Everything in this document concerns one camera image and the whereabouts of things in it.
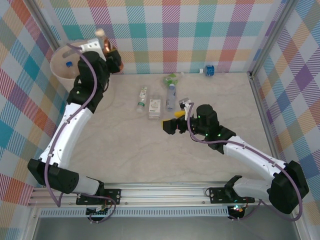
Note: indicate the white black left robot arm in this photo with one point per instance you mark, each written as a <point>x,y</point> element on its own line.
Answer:
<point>67,132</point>

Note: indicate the clear bottle blue cap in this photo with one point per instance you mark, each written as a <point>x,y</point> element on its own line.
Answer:
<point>171,97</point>

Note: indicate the circuit board with lights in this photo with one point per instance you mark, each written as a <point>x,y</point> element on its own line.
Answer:
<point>237,209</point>

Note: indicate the amber tea bottle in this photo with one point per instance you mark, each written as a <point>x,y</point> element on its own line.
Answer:
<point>107,46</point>

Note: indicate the small green band bottle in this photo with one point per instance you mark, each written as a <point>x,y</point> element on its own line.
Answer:
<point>141,102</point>

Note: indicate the beige round waste bin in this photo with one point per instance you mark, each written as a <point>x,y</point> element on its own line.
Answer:
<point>58,65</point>

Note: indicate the small black circuit board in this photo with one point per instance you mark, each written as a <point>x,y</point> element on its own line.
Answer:
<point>98,212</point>

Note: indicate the dark blue label bottle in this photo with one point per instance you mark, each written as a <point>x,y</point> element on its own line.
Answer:
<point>209,70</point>

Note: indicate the aluminium side rail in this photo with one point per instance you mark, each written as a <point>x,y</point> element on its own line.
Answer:
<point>263,112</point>

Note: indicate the clear cola bottle blue label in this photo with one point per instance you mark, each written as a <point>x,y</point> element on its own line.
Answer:
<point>69,64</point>

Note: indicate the green label clear bottle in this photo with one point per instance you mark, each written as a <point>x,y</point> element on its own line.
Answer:
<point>170,79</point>

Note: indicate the aluminium frame post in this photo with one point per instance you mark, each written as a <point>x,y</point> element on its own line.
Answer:
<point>47,25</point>
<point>270,37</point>

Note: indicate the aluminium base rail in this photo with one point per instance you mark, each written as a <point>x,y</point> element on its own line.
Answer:
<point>162,193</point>

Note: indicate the clear bottle white label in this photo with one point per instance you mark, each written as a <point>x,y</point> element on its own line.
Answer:
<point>154,107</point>

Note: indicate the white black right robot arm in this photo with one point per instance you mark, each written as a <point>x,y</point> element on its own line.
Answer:
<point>250,152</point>

